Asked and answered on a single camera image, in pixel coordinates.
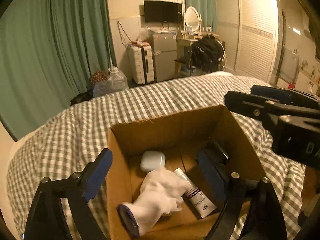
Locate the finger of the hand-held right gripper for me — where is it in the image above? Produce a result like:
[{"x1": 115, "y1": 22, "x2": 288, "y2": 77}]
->
[
  {"x1": 224, "y1": 91, "x2": 283, "y2": 128},
  {"x1": 251, "y1": 85, "x2": 320, "y2": 110}
]

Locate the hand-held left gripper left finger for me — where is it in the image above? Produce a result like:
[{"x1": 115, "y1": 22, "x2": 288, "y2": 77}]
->
[{"x1": 24, "y1": 148, "x2": 113, "y2": 240}]

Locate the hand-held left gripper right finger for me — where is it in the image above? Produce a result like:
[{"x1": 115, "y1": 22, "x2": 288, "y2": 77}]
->
[{"x1": 197, "y1": 141, "x2": 287, "y2": 240}]

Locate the white glove with blue cuff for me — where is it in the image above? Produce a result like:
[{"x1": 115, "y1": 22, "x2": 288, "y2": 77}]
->
[{"x1": 118, "y1": 167, "x2": 192, "y2": 237}]

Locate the brown cardboard box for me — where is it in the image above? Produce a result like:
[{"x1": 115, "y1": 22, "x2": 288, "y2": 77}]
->
[{"x1": 106, "y1": 104, "x2": 267, "y2": 240}]

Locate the white cream tube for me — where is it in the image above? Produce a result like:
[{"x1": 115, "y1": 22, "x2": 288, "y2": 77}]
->
[{"x1": 174, "y1": 168, "x2": 217, "y2": 218}]

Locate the grey checkered bed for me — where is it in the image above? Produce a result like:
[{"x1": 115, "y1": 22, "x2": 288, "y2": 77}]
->
[{"x1": 6, "y1": 71, "x2": 307, "y2": 240}]

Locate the white earbuds case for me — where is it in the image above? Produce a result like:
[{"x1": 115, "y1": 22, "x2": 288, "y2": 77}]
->
[{"x1": 140, "y1": 150, "x2": 166, "y2": 172}]

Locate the white louvred wardrobe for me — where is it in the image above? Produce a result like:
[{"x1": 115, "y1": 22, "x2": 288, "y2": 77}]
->
[{"x1": 214, "y1": 0, "x2": 281, "y2": 83}]

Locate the black padded jacket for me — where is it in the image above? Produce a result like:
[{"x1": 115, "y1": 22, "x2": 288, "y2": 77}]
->
[{"x1": 191, "y1": 35, "x2": 225, "y2": 72}]

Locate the dark cloth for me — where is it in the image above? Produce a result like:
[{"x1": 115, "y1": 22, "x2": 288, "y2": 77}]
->
[{"x1": 70, "y1": 91, "x2": 95, "y2": 106}]

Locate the chair with black clothes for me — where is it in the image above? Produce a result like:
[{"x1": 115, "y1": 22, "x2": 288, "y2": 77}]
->
[{"x1": 176, "y1": 31, "x2": 226, "y2": 78}]

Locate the clear plastic water jug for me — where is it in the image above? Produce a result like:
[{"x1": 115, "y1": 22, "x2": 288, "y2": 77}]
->
[{"x1": 93, "y1": 67, "x2": 129, "y2": 97}]

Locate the silver small fridge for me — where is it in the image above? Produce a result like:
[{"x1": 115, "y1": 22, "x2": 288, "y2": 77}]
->
[{"x1": 147, "y1": 31, "x2": 179, "y2": 83}]

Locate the brown patterned bag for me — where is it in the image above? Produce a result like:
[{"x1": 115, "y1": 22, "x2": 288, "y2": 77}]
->
[{"x1": 90, "y1": 70, "x2": 109, "y2": 85}]

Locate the white oval vanity mirror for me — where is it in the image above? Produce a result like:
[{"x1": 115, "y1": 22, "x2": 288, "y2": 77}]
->
[{"x1": 184, "y1": 6, "x2": 203, "y2": 35}]

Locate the white suitcase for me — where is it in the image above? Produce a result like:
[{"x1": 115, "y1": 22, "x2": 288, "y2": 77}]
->
[{"x1": 128, "y1": 44, "x2": 155, "y2": 84}]

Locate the narrow green curtain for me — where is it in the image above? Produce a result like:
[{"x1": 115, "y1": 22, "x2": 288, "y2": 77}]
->
[{"x1": 183, "y1": 0, "x2": 217, "y2": 28}]

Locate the clear plastic bag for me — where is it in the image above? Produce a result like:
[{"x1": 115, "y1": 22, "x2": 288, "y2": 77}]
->
[{"x1": 134, "y1": 28, "x2": 151, "y2": 46}]

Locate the wide green curtain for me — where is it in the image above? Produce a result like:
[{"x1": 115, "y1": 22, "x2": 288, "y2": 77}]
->
[{"x1": 0, "y1": 0, "x2": 117, "y2": 142}]

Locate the black wall television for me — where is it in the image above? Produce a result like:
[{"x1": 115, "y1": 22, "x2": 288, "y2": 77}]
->
[{"x1": 143, "y1": 0, "x2": 183, "y2": 23}]

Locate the black wall cable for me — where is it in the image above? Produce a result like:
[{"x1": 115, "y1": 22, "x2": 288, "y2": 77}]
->
[{"x1": 117, "y1": 21, "x2": 131, "y2": 47}]

